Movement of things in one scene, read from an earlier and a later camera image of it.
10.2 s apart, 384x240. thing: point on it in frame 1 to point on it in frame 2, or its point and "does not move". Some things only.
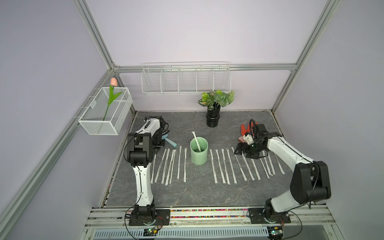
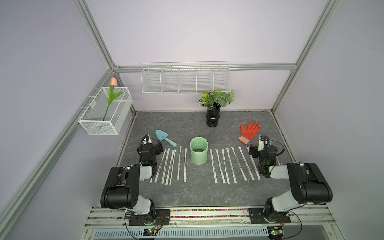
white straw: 225,167 does not move
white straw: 217,152 does not move
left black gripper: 158,147 to 158,148
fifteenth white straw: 158,171 does not move
